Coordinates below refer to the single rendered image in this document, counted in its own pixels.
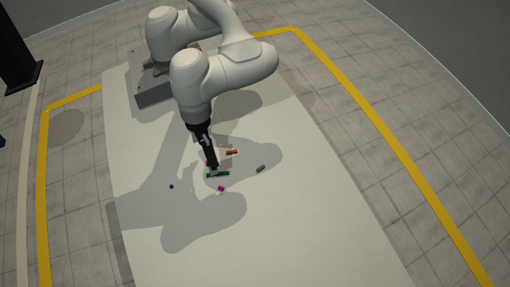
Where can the dark green rod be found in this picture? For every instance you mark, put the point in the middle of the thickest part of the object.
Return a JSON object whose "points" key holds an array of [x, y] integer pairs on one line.
{"points": [[219, 174]]}

